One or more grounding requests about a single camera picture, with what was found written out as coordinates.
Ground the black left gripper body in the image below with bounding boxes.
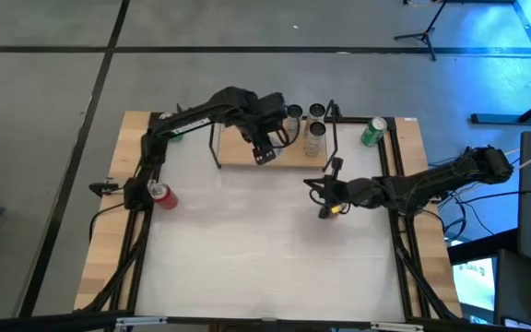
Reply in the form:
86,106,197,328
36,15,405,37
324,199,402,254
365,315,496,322
256,91,290,136

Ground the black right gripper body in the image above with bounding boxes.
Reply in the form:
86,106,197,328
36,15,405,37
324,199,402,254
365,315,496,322
337,177,386,209

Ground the silver Celsius can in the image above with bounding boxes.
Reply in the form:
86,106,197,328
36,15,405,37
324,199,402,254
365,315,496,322
306,102,327,125
285,103,304,139

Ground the Celsius can orange print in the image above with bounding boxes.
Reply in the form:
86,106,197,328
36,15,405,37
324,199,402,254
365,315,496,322
302,121,328,159

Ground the green Sprite can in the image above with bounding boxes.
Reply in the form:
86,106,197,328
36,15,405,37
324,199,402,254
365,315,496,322
158,111,185,144
360,115,389,148

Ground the red Coca-Cola can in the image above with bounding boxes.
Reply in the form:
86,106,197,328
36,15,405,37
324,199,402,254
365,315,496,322
147,181,180,212

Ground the monitor screen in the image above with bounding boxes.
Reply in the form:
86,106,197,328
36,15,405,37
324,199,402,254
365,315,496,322
451,255,499,326

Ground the black tripod stand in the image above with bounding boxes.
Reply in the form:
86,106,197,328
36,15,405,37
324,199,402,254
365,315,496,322
393,0,451,63

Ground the black rig crossbar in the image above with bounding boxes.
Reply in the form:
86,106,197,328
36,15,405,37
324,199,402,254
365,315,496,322
0,309,531,332

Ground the wooden shelf black metal frame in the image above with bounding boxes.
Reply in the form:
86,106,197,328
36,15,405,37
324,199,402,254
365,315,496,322
208,95,343,174

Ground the black table frame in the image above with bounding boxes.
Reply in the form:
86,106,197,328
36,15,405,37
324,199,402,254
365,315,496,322
80,110,463,324

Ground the black desk frame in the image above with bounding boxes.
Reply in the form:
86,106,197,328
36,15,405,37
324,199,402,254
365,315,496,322
470,0,531,128

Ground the black base bracket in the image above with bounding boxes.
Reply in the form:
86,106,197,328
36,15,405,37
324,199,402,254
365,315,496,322
88,182,123,198

